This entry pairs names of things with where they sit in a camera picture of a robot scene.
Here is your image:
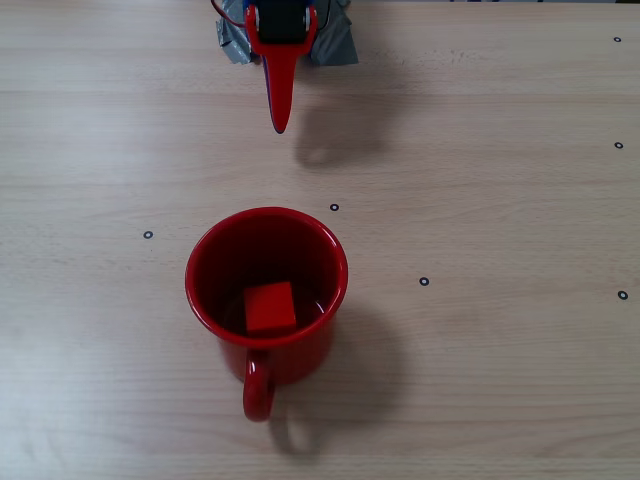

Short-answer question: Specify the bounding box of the red white black servo cable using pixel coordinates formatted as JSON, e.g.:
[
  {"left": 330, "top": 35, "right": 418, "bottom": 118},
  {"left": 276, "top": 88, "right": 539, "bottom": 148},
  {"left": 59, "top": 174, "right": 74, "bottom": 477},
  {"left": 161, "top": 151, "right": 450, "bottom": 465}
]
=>
[{"left": 209, "top": 0, "right": 247, "bottom": 29}]

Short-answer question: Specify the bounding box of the red enamel mug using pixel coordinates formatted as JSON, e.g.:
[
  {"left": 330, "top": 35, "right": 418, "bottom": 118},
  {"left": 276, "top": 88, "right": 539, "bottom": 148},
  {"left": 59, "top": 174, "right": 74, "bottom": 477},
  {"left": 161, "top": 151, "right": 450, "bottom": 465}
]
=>
[{"left": 184, "top": 206, "right": 350, "bottom": 423}]

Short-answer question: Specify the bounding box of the red cube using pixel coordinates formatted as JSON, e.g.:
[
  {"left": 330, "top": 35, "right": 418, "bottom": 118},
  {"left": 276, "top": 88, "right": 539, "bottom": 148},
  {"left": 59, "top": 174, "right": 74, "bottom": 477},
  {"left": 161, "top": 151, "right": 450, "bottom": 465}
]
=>
[{"left": 243, "top": 280, "right": 297, "bottom": 337}]

